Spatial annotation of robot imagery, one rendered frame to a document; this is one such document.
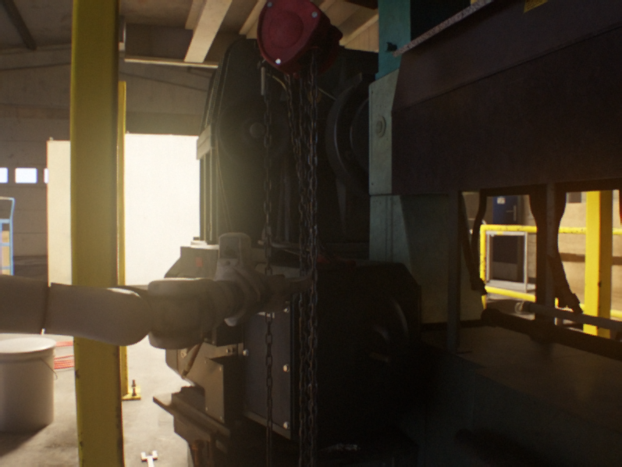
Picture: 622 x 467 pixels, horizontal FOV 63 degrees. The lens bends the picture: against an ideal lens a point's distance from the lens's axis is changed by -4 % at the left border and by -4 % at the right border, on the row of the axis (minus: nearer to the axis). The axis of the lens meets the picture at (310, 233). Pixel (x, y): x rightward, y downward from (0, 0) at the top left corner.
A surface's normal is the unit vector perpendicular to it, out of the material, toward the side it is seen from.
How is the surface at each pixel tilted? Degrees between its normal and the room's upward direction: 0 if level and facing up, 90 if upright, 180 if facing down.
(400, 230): 90
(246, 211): 90
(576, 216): 78
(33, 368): 93
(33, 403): 93
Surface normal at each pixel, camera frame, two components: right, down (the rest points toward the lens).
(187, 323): 0.71, 0.04
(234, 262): -0.38, 0.03
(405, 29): -0.95, 0.01
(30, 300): 0.51, -0.33
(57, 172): 0.33, 0.03
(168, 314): 0.01, 0.04
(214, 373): -0.78, 0.02
